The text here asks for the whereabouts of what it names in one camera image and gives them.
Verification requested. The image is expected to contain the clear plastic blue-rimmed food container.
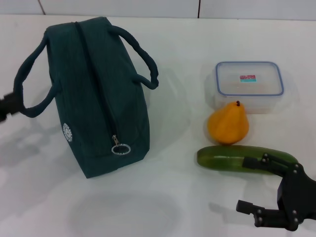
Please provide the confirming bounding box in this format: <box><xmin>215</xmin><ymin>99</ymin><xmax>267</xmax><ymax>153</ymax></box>
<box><xmin>213</xmin><ymin>61</ymin><xmax>285</xmax><ymax>115</ymax></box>

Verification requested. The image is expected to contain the dark teal insulated lunch bag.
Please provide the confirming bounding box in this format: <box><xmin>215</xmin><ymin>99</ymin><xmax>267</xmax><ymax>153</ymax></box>
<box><xmin>13</xmin><ymin>16</ymin><xmax>160</xmax><ymax>180</ymax></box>

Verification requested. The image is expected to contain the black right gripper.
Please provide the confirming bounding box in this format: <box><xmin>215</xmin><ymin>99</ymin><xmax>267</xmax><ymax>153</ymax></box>
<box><xmin>236</xmin><ymin>153</ymin><xmax>316</xmax><ymax>232</ymax></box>

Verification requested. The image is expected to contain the green cucumber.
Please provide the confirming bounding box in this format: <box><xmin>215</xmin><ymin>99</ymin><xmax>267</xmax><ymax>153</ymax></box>
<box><xmin>197</xmin><ymin>145</ymin><xmax>300</xmax><ymax>177</ymax></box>

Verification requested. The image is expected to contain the orange pear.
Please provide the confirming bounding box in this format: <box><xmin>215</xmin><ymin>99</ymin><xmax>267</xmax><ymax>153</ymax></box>
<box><xmin>207</xmin><ymin>100</ymin><xmax>250</xmax><ymax>146</ymax></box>

